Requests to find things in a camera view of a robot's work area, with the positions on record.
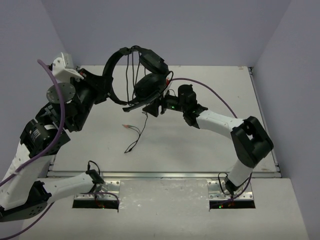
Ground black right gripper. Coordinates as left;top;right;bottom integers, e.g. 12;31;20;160
144;87;188;117

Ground black headphones with cable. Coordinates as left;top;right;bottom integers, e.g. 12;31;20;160
101;45;175;154

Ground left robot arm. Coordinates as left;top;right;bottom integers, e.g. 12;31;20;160
0;69;111;222

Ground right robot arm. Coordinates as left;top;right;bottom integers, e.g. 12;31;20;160
143;84;274;195

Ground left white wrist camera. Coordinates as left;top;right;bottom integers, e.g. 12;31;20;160
52;52;84;83

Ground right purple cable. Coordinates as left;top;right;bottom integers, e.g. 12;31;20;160
171;77;253;202

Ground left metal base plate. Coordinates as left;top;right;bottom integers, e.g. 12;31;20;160
73;179;121;202

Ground metal base plate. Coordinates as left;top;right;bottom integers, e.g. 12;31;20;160
73;179;121;202
207;178;254;201

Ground left base black wire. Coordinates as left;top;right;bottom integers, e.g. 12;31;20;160
86;160;103;186

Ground base black wire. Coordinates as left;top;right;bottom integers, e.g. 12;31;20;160
216;171;230;193
86;160;103;186

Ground right base black wire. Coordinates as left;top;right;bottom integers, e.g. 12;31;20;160
216;171;230;193

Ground aluminium table front rail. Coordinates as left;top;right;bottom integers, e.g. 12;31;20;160
47;170;283;180

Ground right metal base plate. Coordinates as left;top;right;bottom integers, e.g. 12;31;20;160
207;178;254;201

